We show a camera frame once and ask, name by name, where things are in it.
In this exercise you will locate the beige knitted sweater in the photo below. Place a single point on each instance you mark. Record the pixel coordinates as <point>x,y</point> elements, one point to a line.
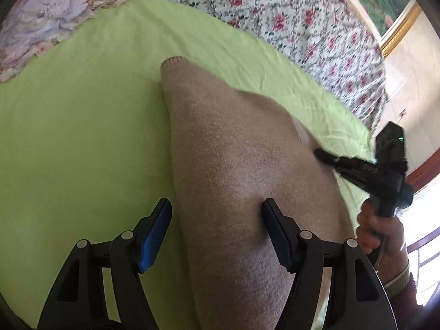
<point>240,178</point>

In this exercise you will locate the light green bed sheet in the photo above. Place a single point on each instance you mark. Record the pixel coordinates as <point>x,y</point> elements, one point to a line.
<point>82,137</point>

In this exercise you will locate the red wooden window frame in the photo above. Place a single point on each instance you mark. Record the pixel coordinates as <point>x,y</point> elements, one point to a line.
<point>423,173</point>

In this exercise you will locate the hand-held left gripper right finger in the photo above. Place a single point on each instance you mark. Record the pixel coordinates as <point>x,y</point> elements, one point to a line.
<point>277,237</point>

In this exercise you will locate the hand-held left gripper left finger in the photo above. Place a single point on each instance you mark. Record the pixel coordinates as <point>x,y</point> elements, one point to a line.
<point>155,237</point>

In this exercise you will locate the person's right hand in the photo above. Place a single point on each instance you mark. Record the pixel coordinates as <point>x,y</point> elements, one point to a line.
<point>378,237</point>

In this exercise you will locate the small rose print quilt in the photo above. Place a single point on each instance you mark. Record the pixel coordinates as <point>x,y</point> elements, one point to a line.
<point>275,20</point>

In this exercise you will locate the large flower print pillow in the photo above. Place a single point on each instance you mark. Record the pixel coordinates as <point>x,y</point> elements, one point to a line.
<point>58,13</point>

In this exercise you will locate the person's right forearm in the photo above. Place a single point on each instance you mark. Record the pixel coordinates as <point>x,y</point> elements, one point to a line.
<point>404,288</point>

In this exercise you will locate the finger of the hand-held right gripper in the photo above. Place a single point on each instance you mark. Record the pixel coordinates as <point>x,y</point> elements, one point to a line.
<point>354,178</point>
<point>347,162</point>

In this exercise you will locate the wall socket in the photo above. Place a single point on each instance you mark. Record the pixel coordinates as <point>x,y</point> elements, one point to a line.
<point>402,112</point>

